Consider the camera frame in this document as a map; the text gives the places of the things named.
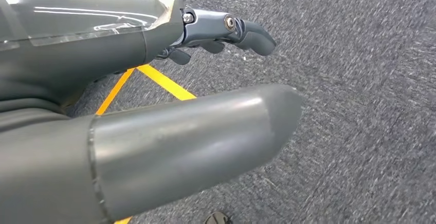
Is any yellow floor tape square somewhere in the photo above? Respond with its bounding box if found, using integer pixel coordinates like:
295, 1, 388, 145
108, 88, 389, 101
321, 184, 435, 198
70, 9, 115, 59
95, 64, 197, 224

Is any dark round object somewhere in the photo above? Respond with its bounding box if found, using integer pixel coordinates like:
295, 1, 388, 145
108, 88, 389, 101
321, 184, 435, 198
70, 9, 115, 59
204, 211, 234, 224

